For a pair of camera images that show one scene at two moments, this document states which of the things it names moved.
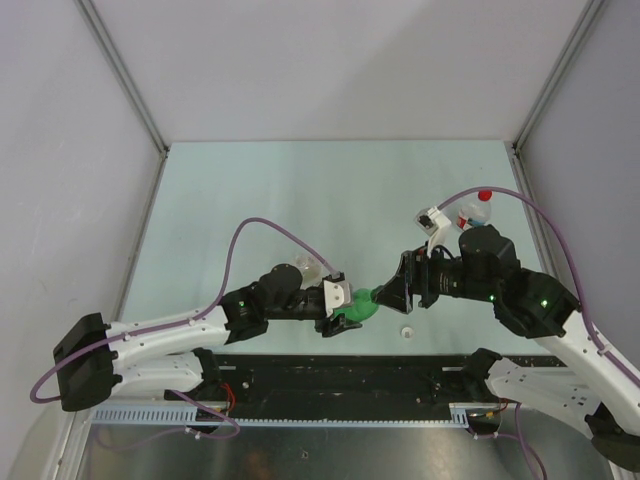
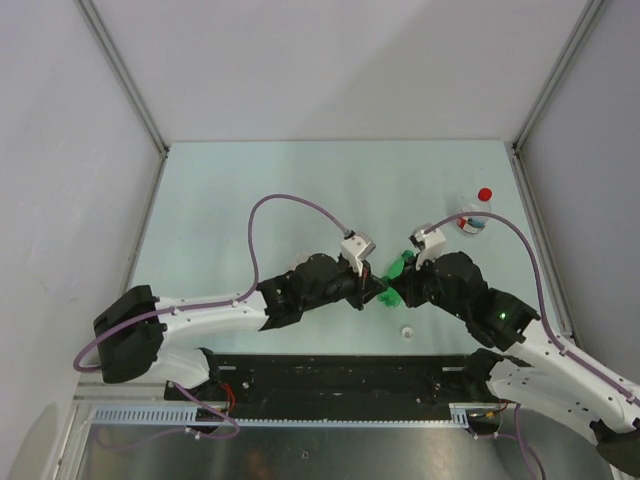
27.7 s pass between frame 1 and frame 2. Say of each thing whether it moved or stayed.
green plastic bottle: moved
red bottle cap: stayed
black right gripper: stayed
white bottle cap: stayed
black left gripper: moved
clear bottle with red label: stayed
